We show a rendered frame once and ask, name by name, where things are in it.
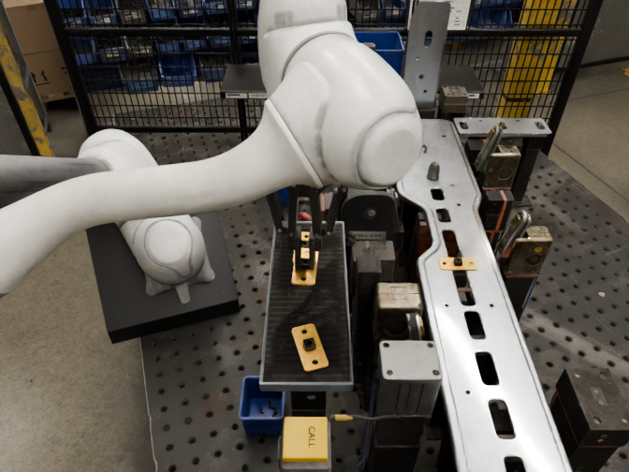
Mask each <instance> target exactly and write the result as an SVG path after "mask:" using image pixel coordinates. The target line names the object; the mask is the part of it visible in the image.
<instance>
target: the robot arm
mask: <svg viewBox="0 0 629 472"><path fill-rule="evenodd" d="M257 40H258V55H259V64H260V71H261V77H262V81H263V84H264V86H265V88H266V91H267V95H268V100H266V101H265V104H264V111H263V115H262V119H261V121H260V124H259V126H258V127H257V129H256V131H255V132H254V133H253V134H252V135H251V136H250V137H249V138H248V139H246V140H245V141H244V142H242V143H241V144H239V145H238V146H236V147H235V148H233V149H231V150H229V151H228V152H225V153H223V154H221V155H218V156H215V157H213V158H209V159H205V160H201V161H196V162H189V163H181V164H173V165H165V166H158V165H157V163H156V162H155V160H154V158H153V157H152V156H151V154H150V153H149V152H148V150H147V149H146V148H145V146H144V145H143V144H142V143H141V142H140V141H139V140H137V139H136V138H134V137H133V136H131V135H130V134H128V133H126V132H124V131H123V130H118V129H105V130H102V131H99V132H96V133H94V135H92V136H91V137H89V138H88V139H87V140H86V141H85V142H84V143H83V145H82V146H81V148H80V152H79V156H78V157H77V158H72V157H51V156H30V155H0V300H1V299H2V298H3V297H5V296H6V295H7V294H8V293H9V292H10V291H11V290H13V289H14V288H15V287H16V286H17V285H19V284H20V282H21V281H22V280H23V279H24V278H25V277H26V276H27V275H28V274H29V273H30V272H31V271H32V270H33V269H34V268H35V267H36V266H37V265H39V264H40V263H41V262H42V261H43V260H44V259H45V258H46V257H47V256H48V255H49V254H50V253H52V252H53V251H54V250H55V249H56V248H57V247H59V246H60V245H61V244H62V243H64V242H65V241H66V240H68V239H69V238H71V237H72V236H74V235H75V234H77V233H79V232H81V231H83V230H85V229H88V228H91V227H94V226H98V225H103V224H108V223H115V224H116V225H117V227H118V228H119V230H120V231H121V232H122V234H123V236H124V238H125V240H126V242H127V244H128V246H129V248H130V249H131V251H132V253H133V255H134V256H135V257H136V259H137V262H138V264H139V266H140V268H141V269H142V270H143V271H144V274H145V278H146V292H147V294H148V295H149V296H152V297H153V296H156V295H158V294H159V293H161V292H163V291H166V290H170V289H173V288H176V291H177V293H178V296H179V298H180V301H181V302H182V303H187V302H189V301H190V299H189V290H188V285H191V284H194V283H197V282H211V281H212V280H213V279H214V272H213V270H212V268H211V266H210V263H209V260H208V256H207V252H206V248H205V243H204V240H203V237H202V234H201V220H200V219H199V218H198V217H192V218H191V217H190V216H189V215H190V214H202V213H208V212H214V211H220V210H225V209H228V208H232V207H236V206H239V205H242V204H244V203H247V202H250V201H253V200H255V199H259V198H262V197H264V196H266V197H267V201H268V204H269V207H270V210H271V216H272V220H273V223H274V226H275V229H276V232H277V233H285V234H287V236H288V249H289V250H295V269H296V270H299V269H300V258H301V226H297V223H298V222H297V219H298V206H299V198H300V197H306V198H309V201H310V205H311V215H312V224H313V226H312V227H310V233H309V260H310V270H311V271H314V270H315V251H321V248H322V236H323V235H327V236H331V235H332V233H333V230H334V226H335V223H336V219H337V215H338V212H339V208H340V205H341V201H342V198H343V197H344V195H345V194H346V193H347V192H348V187H350V188H355V189H360V190H381V189H385V188H388V187H390V186H392V185H394V184H396V183H397V182H399V181H400V180H401V179H402V178H403V177H404V176H405V175H406V174H407V173H408V172H409V171H410V170H411V169H412V167H414V165H415V164H416V162H417V159H418V158H419V156H420V153H421V150H422V147H423V142H424V129H423V124H422V122H421V119H420V116H419V113H418V110H417V107H416V102H415V100H414V98H413V95H412V93H411V91H410V90H409V88H408V86H407V85H406V84H405V82H404V81H403V80H402V78H401V77H400V76H399V75H398V73H397V72H396V71H395V70H394V69H393V68H392V67H391V66H390V65H389V64H388V63H387V62H386V61H385V60H384V59H383V58H382V57H381V56H380V55H378V54H377V53H376V52H374V51H373V50H371V49H370V48H369V47H367V46H365V45H363V44H361V43H359V42H358V41H357V39H356V37H355V34H354V31H353V28H352V24H351V23H350V22H348V21H347V8H346V2H345V0H260V3H259V11H258V19H257ZM330 184H332V191H333V195H332V199H331V203H330V206H329V213H328V217H327V221H326V223H324V224H322V219H321V208H320V196H319V195H320V194H321V193H322V192H323V191H324V190H325V189H326V188H327V187H328V186H329V185H330ZM282 188H284V189H285V190H286V192H287V193H288V194H289V212H288V222H286V221H285V216H284V212H283V209H282V205H281V201H280V198H279V194H278V191H277V190H280V189H282Z"/></svg>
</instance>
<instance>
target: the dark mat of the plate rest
mask: <svg viewBox="0 0 629 472"><path fill-rule="evenodd" d="M293 256H294V250H289V249H288V236H287V234H285V233H277V232H276V239H275V249H274V261H273V272H272V281H271V301H270V312H269V323H268V332H267V342H266V353H265V363H264V375H263V382H350V376H349V358H348V342H347V324H346V305H345V288H344V253H343V238H342V225H335V226H334V230H333V233H332V235H331V236H327V235H323V236H322V248H321V251H318V258H317V266H316V276H315V284H314V285H313V286H302V285H293V284H292V274H293V269H294V262H293ZM307 324H314V326H315V328H316V331H317V334H318V336H319V339H320V342H321V345H322V347H323V349H324V352H325V354H326V357H327V360H328V362H329V365H328V366H327V367H325V368H321V369H317V370H313V371H310V372H306V371H305V370H304V368H303V365H302V362H301V359H300V354H299V352H298V349H297V345H296V342H295V339H294V336H293V333H292V329H293V328H296V327H299V326H303V325H307Z"/></svg>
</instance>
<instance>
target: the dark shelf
mask: <svg viewBox="0 0 629 472"><path fill-rule="evenodd" d="M403 71H404V65H402V73H401V78H403ZM442 86H464V88H465V90H466V92H467V94H468V99H484V96H485V91H484V89H483V87H482V85H481V83H480V81H479V79H478V77H477V75H476V74H475V72H474V70H473V68H472V66H471V65H442V67H441V73H440V79H439V83H438V89H437V95H436V99H439V94H440V91H441V87H442ZM220 98H221V99H268V95H267V91H266V88H265V86H264V84H263V81H262V77H261V71H260V65H228V66H227V71H226V74H225V77H224V79H223V83H222V86H221V89H220Z"/></svg>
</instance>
